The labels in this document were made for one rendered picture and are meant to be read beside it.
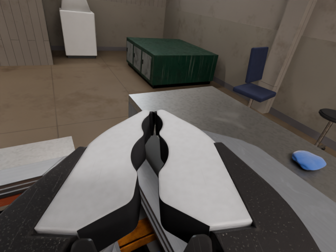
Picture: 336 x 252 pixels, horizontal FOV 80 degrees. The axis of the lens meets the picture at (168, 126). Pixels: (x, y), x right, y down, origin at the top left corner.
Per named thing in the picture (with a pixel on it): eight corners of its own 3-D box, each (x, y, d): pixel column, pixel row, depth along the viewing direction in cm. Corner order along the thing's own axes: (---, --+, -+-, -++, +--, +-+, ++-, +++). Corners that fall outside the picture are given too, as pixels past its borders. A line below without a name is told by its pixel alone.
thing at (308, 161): (309, 176, 71) (314, 170, 69) (284, 158, 78) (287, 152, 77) (327, 167, 77) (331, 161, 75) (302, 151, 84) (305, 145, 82)
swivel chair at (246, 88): (271, 127, 320) (303, 57, 263) (240, 131, 299) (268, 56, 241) (245, 108, 369) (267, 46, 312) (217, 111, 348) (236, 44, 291)
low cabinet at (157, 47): (212, 84, 462) (219, 55, 428) (151, 89, 396) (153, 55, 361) (176, 63, 585) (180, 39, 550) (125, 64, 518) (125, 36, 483)
